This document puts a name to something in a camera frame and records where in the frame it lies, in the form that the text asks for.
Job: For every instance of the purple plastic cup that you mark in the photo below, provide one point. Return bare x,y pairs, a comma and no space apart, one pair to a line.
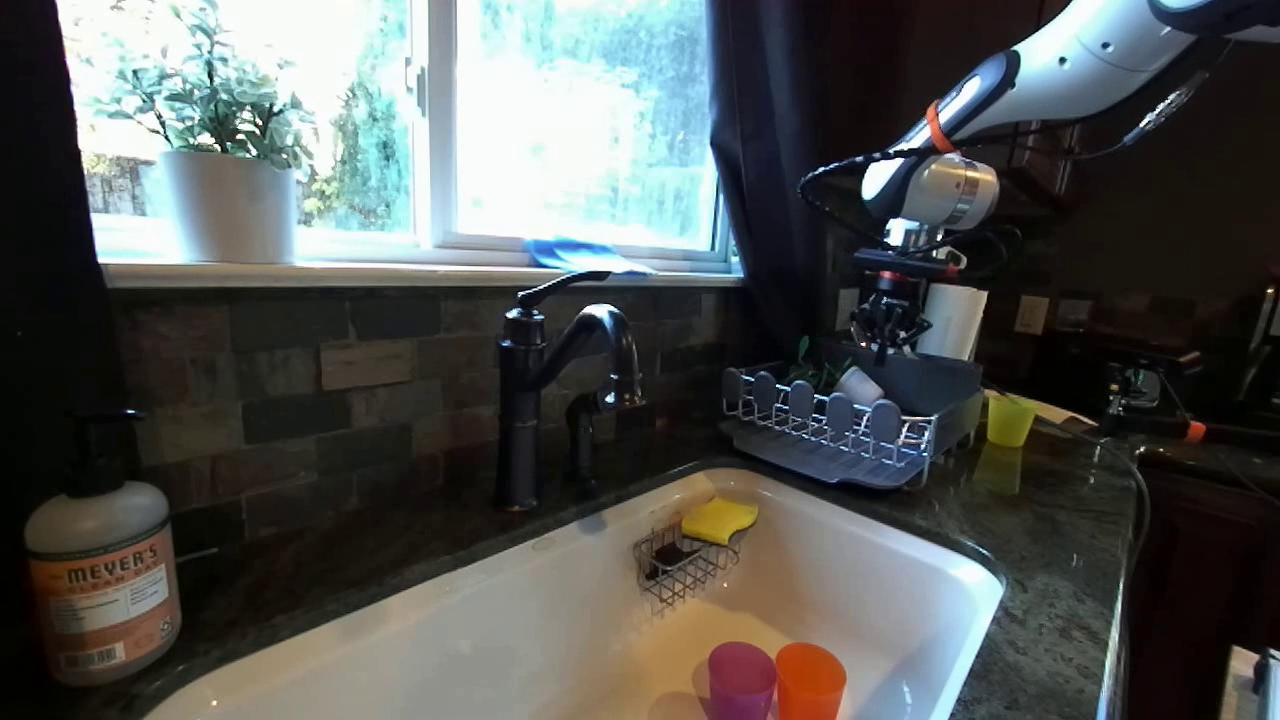
743,683

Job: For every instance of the dark window curtain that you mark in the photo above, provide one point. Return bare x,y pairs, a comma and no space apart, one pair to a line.
766,132
41,241

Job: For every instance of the large plant in white pot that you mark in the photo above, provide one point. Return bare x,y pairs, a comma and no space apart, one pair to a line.
234,202

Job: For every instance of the blue cloth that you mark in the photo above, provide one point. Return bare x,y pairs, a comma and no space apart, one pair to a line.
580,259

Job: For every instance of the orange plastic cup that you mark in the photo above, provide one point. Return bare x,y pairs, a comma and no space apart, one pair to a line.
809,683

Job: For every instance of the yellow-green plastic cup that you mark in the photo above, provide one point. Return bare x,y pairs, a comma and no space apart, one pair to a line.
1011,422

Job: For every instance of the dark metal sink faucet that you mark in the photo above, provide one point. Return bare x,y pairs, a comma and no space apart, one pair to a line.
520,400

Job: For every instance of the small plant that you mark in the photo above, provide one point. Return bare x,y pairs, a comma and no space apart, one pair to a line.
862,386

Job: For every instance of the white ceramic sink basin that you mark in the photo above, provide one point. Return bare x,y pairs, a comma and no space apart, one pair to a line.
534,642

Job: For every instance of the black countertop appliance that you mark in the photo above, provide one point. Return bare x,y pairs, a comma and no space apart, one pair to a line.
1128,383

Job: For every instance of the yellow sponge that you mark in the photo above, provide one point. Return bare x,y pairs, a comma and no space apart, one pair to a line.
720,522

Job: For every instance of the dark wooden base cabinet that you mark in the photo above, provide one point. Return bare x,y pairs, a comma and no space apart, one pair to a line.
1202,602

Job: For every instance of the Meyer's soap bottle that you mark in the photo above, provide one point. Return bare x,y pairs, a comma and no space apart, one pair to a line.
107,586

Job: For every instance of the white framed window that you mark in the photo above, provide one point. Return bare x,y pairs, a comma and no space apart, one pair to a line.
443,132

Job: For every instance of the dark wooden wall cabinet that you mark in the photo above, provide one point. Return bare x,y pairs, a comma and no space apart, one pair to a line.
904,55

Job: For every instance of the white paper towel roll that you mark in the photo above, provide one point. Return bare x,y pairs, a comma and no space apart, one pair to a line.
962,326

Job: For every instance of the orange tipped tool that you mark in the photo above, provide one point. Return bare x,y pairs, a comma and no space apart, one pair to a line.
1192,428

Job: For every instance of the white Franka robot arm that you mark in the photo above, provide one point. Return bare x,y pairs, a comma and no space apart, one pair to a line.
1065,67

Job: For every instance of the wall power outlet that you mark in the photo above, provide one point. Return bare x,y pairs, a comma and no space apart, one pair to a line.
1031,314

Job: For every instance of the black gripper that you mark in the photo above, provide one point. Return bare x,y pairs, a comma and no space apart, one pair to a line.
904,277

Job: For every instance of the white cloth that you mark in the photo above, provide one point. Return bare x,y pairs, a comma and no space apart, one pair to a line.
1244,685

